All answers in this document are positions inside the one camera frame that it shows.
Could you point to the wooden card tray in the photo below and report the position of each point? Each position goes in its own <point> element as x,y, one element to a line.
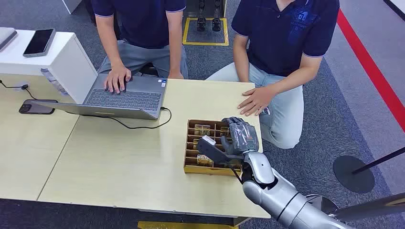
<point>191,158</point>

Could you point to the dark metal bar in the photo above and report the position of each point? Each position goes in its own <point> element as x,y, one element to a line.
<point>373,207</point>

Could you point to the grey open laptop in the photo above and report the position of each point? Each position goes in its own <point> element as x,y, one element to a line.
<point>126,99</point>

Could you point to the person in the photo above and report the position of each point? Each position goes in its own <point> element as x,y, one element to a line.
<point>284,38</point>
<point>142,25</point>

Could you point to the person's right forearm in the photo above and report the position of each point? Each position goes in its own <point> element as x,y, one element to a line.
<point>112,52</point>
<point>242,68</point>

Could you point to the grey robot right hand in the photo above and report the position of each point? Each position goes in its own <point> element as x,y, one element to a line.
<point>242,137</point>

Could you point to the person's right hand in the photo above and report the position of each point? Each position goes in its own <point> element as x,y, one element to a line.
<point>117,77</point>

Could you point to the grey closed laptop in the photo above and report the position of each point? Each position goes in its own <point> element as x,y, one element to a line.
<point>5,35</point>

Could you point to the person's hand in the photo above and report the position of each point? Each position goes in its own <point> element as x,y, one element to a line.
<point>117,77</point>
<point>175,75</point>
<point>256,99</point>

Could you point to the black stanchion pole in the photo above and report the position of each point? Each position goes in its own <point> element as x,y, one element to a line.
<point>379,160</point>

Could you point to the yellow floor tape strip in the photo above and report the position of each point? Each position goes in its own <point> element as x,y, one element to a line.
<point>183,225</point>

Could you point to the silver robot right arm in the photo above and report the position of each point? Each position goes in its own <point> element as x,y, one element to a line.
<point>278,196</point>

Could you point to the black smartphone with camera bump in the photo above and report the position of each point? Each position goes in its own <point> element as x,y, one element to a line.
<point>36,107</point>

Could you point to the person's left hand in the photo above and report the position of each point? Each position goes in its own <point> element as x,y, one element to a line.
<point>175,75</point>
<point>256,99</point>

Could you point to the grey-framed smartphone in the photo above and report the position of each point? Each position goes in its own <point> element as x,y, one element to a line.
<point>39,42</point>

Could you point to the white cabinet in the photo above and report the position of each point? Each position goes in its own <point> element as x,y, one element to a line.
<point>68,63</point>

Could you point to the golden printed card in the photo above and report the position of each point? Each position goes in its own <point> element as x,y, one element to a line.
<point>224,131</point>
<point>205,160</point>
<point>202,130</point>

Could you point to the person's left forearm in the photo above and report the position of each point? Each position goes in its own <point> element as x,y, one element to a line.
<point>175,53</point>
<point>294,79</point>

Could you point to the black stanchion base disc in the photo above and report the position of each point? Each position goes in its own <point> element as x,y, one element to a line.
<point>351,177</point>

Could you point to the background humanoid robot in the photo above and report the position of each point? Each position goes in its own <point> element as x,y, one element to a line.
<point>201,22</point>

